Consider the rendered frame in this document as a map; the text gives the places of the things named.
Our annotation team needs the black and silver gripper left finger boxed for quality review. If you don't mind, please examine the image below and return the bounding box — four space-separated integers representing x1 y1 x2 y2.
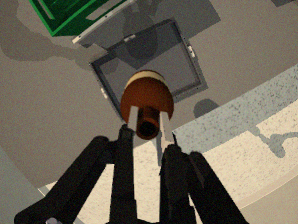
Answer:
14 106 138 224

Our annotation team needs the green crate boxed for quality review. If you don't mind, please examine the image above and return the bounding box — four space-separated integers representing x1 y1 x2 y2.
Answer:
29 0 127 37

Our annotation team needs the brown glass bottle with cream label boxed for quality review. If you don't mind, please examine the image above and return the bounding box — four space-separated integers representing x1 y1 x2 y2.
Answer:
120 70 174 140

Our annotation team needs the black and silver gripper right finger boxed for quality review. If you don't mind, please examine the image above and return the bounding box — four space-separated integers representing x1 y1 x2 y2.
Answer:
156 111 249 224

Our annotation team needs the grey square tray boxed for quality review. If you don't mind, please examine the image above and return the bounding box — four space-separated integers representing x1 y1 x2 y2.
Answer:
89 20 204 122

